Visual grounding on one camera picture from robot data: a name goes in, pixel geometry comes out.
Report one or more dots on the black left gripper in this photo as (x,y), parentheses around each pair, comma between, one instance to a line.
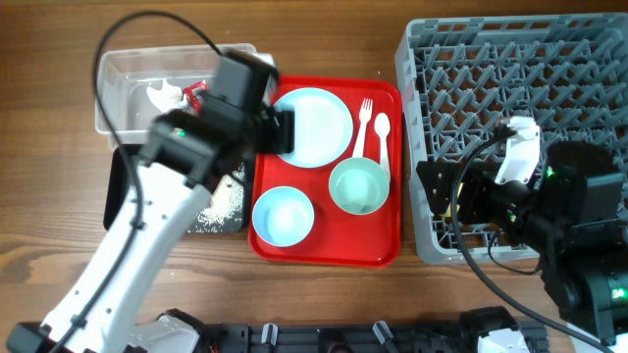
(282,131)

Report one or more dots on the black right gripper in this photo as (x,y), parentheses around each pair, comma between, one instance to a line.
(443,187)

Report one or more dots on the yellow plastic cup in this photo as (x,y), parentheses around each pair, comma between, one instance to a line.
(446,211)

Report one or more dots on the red ketchup packet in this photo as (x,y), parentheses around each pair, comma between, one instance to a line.
(192,95)

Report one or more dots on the white napkin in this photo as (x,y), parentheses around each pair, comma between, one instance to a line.
(167,98)

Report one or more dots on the food scraps with rice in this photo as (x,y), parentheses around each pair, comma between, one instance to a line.
(224,213)

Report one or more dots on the light blue small bowl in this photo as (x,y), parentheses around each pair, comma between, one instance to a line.
(283,216)

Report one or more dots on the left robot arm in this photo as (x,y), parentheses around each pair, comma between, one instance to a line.
(173,177)

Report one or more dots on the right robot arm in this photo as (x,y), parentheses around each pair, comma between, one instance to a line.
(570,221)

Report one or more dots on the grey dishwasher rack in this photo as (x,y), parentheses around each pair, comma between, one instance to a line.
(459,77)

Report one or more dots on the black waste tray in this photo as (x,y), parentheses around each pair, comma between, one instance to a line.
(119,185)

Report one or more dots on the light blue plate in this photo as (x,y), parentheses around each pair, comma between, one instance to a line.
(323,127)

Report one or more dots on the white plastic spoon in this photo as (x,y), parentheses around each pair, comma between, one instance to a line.
(382,127)

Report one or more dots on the mint green bowl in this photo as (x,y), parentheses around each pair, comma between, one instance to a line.
(359,186)

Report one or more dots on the clear plastic bin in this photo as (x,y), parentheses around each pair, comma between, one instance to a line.
(124,114)

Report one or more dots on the white plastic fork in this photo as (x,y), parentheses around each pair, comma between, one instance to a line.
(364,116)

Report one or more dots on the red serving tray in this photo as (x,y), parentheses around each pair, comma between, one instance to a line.
(338,238)

